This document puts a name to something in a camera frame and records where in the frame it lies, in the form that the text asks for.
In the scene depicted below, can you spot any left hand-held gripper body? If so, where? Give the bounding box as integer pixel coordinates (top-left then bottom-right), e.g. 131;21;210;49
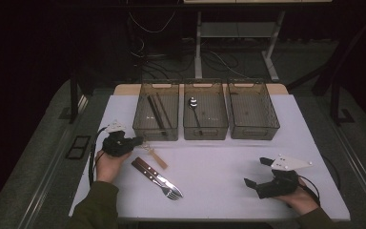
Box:
101;119;134;157

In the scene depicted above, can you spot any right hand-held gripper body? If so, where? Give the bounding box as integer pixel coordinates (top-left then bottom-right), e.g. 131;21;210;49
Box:
255;154;314;200

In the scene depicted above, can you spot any translucent grey plastic bin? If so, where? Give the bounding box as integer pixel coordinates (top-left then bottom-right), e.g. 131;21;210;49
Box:
182;78;230;141
132;79;180;142
227;78;281;141

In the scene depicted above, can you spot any translucent plastic spoon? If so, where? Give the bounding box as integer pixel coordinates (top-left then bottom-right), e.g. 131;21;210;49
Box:
141;142;169;170

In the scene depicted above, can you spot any brown chopstick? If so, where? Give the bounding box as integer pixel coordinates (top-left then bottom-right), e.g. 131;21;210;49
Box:
155;93;173;130
156;93;173;130

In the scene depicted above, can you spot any steel spoon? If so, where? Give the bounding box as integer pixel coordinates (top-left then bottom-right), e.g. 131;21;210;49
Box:
188;95;203;136

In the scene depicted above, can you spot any person's left hand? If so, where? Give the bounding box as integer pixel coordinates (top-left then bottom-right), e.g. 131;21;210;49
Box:
94;150;132;185

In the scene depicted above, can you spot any person's right hand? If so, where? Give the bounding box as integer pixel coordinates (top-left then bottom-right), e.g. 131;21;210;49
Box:
274;177;321;217

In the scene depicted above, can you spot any white table cover sheet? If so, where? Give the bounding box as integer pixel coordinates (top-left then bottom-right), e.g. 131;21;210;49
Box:
69;94;352;222

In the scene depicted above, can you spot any black floor socket panel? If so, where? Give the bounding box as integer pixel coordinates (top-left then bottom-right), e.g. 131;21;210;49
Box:
64;135;92;160

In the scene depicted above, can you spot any black metal stand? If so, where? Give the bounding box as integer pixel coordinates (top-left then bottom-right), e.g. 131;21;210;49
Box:
311;63;356;127
58;71;81;125

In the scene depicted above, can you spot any white standing desk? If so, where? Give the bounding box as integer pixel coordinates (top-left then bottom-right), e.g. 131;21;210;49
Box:
183;0;334;82

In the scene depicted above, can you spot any wooden-handled steel fork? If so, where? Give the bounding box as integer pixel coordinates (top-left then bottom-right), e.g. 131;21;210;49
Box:
131;159;181;201

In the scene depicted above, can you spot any left hand-held gripper cable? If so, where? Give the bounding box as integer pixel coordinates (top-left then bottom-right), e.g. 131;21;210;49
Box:
88;126;110;187

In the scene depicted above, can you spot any hand-held gripper cable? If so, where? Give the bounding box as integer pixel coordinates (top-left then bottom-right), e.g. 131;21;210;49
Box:
88;126;110;187
298;174;321;206

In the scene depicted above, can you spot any right hand-held gripper cable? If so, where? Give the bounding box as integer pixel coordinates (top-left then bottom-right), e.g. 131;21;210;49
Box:
298;174;321;206

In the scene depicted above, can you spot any black floor cable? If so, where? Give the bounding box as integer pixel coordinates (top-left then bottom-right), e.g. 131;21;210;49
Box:
140;55;195;80

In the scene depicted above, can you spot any metal floor rail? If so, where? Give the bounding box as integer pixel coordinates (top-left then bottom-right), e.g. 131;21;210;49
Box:
327;117;366;220
20;94;89;229

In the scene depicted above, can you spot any hanging white cable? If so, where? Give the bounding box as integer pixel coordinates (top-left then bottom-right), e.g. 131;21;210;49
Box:
128;10;176;34

